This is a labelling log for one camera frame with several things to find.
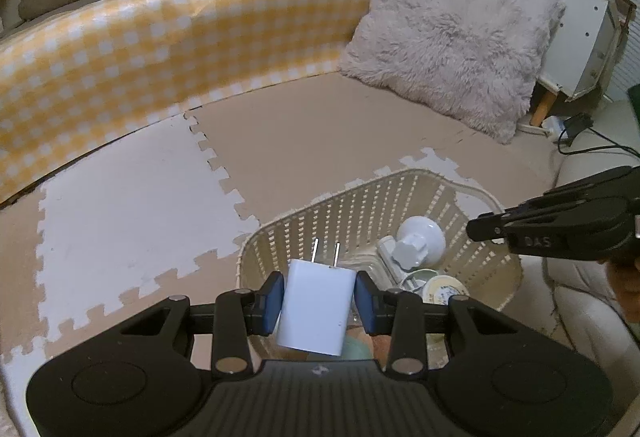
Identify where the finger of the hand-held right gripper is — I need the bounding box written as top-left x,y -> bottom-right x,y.
517,166 -> 637,210
466,197 -> 630,241

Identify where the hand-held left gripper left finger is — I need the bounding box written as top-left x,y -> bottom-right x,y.
119,271 -> 287,381

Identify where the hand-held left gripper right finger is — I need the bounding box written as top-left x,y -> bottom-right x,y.
353,273 -> 519,379

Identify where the white charger plug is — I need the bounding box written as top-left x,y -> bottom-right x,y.
276,239 -> 357,359

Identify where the pale teal round lid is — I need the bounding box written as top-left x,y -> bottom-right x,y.
342,333 -> 377,362

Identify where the round cork coaster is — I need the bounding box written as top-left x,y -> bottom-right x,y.
372,334 -> 397,364

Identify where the white cylindrical tube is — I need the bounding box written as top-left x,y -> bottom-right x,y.
376,237 -> 402,287

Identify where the cream plastic basket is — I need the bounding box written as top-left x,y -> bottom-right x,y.
235,168 -> 524,370

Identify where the person's right hand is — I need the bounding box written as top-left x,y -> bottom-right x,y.
607,258 -> 640,323

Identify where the cream floor cushion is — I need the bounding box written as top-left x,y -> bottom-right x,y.
542,100 -> 640,437

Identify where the white side table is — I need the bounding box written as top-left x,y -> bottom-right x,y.
447,0 -> 632,128

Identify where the beige foam mat tile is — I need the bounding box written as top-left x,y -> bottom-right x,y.
185,72 -> 561,223

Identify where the fluffy white pillow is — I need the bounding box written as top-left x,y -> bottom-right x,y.
339,0 -> 567,145

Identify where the yellow checkered cloth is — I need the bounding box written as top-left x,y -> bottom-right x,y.
0,0 -> 387,209

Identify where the black power adapter cable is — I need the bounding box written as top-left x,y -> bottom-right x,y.
556,112 -> 640,157

